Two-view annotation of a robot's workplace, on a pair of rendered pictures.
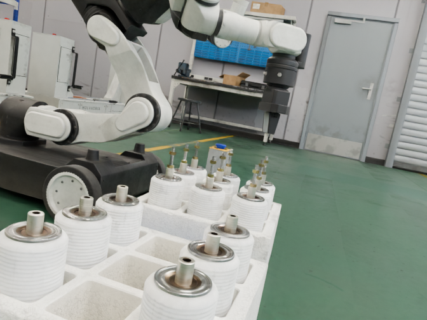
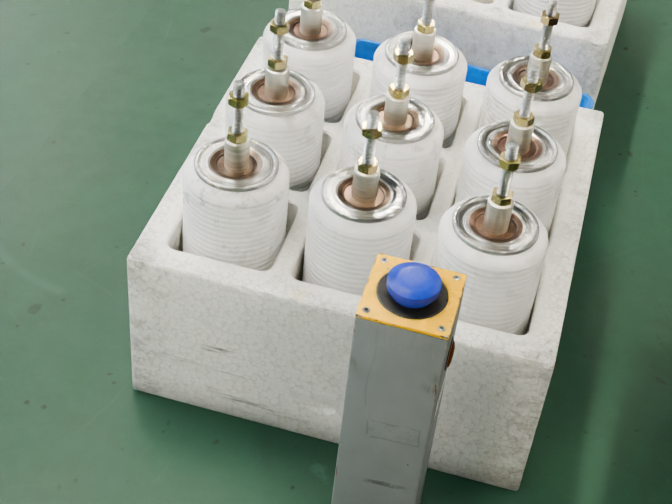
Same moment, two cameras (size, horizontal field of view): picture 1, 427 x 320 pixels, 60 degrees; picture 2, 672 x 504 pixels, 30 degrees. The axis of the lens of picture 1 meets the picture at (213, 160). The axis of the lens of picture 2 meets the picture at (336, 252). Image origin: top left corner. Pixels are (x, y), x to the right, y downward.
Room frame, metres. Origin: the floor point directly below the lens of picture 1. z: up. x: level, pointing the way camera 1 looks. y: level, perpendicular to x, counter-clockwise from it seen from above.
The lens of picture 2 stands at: (2.08, -0.09, 0.96)
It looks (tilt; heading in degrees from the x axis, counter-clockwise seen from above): 42 degrees down; 178
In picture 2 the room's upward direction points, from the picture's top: 6 degrees clockwise
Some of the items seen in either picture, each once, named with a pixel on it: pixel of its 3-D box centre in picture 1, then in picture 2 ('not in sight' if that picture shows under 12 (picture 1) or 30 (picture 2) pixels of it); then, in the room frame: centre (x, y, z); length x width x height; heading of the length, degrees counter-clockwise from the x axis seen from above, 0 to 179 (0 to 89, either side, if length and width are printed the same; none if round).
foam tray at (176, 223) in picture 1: (209, 230); (377, 245); (1.11, -0.03, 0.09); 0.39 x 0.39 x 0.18; 77
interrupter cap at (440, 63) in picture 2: (208, 187); (421, 54); (1.00, 0.00, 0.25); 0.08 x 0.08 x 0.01
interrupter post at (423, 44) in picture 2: (209, 182); (423, 43); (1.00, 0.00, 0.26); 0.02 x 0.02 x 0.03
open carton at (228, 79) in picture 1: (234, 79); not in sight; (5.90, -0.09, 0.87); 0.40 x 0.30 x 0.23; 61
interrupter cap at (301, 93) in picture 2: (256, 189); (276, 92); (1.09, -0.14, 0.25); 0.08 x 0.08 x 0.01
